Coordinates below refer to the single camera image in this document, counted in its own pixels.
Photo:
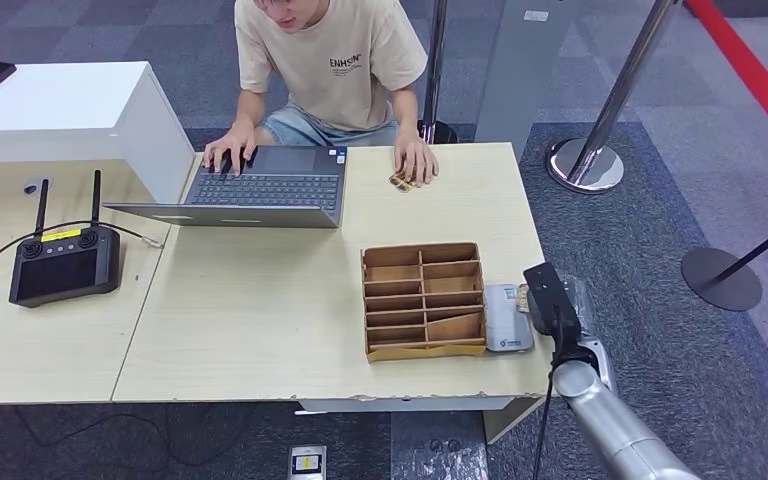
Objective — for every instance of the person's left hand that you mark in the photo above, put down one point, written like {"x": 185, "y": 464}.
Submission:
{"x": 414, "y": 156}

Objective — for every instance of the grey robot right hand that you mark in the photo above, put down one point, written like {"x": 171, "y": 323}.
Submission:
{"x": 584, "y": 308}

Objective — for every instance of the person's right hand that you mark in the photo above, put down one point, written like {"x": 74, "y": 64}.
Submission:
{"x": 238, "y": 139}

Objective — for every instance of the brown wooden compartment tray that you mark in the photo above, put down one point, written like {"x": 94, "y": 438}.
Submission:
{"x": 384, "y": 257}

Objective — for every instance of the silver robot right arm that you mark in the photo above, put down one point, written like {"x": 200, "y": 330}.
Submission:
{"x": 609, "y": 424}

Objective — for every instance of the person's right forearm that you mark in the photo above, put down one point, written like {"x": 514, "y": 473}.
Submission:
{"x": 246, "y": 106}

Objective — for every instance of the person's left forearm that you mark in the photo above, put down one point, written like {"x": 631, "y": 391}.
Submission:
{"x": 405, "y": 109}

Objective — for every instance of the gold patterned card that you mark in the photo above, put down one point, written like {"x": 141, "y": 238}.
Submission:
{"x": 400, "y": 183}
{"x": 523, "y": 298}

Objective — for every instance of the person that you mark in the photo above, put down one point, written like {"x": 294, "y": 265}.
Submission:
{"x": 338, "y": 73}

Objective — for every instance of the grey open laptop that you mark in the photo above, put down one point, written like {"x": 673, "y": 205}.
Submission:
{"x": 265, "y": 192}

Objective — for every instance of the white desk underframe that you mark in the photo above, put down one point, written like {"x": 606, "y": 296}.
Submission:
{"x": 503, "y": 420}

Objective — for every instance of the white counter box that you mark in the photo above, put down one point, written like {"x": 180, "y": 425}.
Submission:
{"x": 59, "y": 99}

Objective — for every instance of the plastic film covered base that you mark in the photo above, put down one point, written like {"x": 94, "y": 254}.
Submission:
{"x": 437, "y": 457}

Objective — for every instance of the black remote controller with antennas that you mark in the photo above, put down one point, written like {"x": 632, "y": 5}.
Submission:
{"x": 59, "y": 272}

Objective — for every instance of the red barrier belt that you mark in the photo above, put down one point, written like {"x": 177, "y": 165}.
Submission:
{"x": 755, "y": 73}

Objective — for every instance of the steel floor socket plate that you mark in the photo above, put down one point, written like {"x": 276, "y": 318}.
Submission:
{"x": 307, "y": 462}

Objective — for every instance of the black white wrist camera box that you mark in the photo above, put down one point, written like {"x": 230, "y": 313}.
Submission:
{"x": 553, "y": 301}

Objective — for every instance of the black stanchion post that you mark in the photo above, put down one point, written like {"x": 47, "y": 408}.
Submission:
{"x": 722, "y": 278}

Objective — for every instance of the chrome stanchion post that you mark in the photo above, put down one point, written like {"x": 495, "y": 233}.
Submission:
{"x": 586, "y": 166}

